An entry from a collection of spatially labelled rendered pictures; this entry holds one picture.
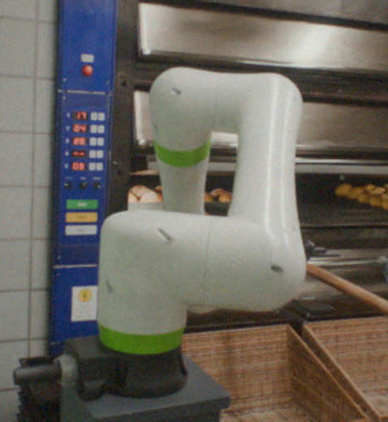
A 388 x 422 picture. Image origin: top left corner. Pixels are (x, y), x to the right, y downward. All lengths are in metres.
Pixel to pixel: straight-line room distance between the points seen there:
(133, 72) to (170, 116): 0.79
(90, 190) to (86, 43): 0.42
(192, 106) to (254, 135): 0.16
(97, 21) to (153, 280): 1.16
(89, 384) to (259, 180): 0.39
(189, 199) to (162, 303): 0.50
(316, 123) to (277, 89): 1.08
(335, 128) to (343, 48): 0.26
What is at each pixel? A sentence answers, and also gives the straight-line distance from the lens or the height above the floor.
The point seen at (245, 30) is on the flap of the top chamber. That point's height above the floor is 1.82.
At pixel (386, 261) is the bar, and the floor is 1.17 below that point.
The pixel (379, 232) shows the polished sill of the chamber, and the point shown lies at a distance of 2.51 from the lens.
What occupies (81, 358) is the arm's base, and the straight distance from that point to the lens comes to 0.95.
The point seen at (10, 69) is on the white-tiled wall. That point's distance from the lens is 1.94.
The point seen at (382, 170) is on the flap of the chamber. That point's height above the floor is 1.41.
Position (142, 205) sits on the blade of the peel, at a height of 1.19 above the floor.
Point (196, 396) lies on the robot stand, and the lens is 0.98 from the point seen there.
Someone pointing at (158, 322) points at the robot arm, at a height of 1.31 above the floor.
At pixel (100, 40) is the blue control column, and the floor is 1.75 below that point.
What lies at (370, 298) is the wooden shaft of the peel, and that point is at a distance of 1.54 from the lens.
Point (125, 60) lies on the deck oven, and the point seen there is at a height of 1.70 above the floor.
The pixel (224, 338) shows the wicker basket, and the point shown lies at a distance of 2.25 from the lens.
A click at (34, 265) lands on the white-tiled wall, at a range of 2.02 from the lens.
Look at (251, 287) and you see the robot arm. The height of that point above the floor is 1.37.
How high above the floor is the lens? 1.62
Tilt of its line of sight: 10 degrees down
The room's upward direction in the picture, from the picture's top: 4 degrees clockwise
